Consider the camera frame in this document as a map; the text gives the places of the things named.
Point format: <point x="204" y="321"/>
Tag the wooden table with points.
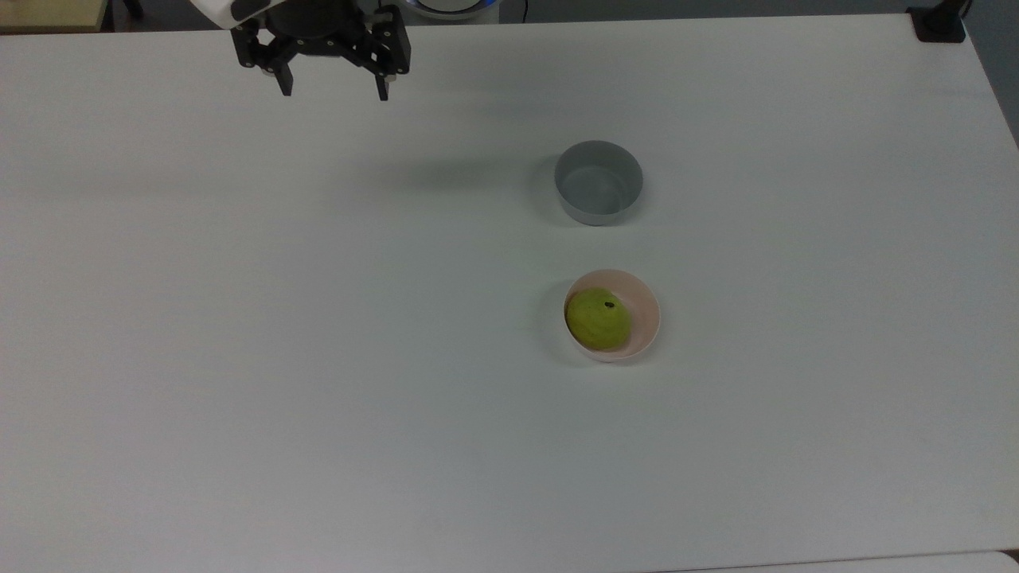
<point x="48" y="12"/>

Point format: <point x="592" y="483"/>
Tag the pink bowl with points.
<point x="646" y="314"/>

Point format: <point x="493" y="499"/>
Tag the green pear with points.
<point x="597" y="322"/>

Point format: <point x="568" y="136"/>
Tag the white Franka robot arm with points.
<point x="215" y="8"/>

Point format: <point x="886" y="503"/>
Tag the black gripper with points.
<point x="318" y="24"/>

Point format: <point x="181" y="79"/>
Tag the gray bowl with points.
<point x="597" y="187"/>

